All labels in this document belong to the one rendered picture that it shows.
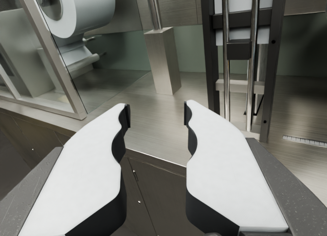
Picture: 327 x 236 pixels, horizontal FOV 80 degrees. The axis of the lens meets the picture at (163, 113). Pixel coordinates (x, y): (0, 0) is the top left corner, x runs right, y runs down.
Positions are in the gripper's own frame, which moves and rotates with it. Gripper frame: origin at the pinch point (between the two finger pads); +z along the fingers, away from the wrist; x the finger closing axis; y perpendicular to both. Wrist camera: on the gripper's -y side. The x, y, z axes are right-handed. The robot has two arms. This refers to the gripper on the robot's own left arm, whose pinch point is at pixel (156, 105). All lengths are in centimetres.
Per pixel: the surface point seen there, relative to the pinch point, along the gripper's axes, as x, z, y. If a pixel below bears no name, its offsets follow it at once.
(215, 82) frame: 14.9, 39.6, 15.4
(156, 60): -2, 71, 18
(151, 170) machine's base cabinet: -5, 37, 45
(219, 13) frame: 14.4, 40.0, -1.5
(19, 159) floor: -165, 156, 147
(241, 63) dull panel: 37, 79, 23
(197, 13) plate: 18, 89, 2
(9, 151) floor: -191, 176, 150
